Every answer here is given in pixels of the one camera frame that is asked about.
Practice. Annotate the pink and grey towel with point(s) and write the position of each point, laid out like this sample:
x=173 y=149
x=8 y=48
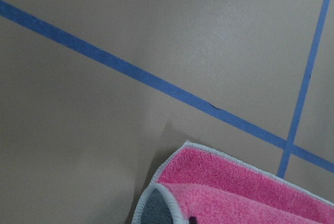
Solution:
x=214 y=187

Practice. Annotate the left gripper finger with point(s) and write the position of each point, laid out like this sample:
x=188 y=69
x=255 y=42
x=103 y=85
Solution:
x=192 y=220

